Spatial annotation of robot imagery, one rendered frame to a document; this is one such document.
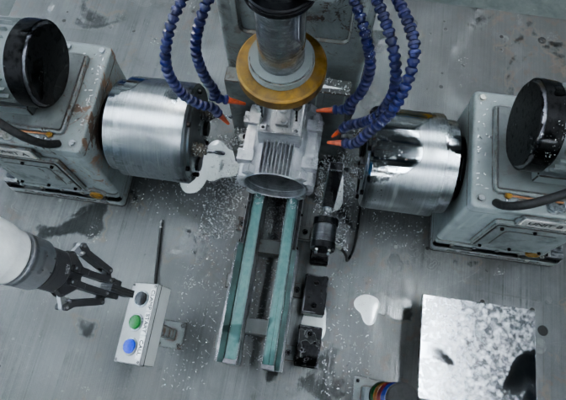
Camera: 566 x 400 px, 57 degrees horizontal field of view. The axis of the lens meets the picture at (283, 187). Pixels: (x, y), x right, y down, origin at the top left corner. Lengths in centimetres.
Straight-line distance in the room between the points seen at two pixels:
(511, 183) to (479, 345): 40
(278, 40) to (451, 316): 79
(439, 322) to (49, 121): 102
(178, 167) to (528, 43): 121
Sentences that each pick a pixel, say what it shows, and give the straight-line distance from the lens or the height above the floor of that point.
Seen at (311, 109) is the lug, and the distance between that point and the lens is 127.
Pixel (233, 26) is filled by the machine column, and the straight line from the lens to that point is 129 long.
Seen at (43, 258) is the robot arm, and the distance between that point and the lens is 94.
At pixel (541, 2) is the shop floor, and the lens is 318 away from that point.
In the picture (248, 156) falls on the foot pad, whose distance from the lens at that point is 124.
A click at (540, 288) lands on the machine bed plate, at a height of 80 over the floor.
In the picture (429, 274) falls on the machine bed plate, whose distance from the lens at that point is 148.
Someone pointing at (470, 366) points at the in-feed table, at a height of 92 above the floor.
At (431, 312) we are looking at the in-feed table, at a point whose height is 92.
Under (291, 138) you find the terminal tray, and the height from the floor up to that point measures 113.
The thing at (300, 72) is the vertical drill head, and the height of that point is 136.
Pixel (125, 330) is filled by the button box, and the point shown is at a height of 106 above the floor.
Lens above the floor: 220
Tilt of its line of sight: 69 degrees down
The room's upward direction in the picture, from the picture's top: 2 degrees counter-clockwise
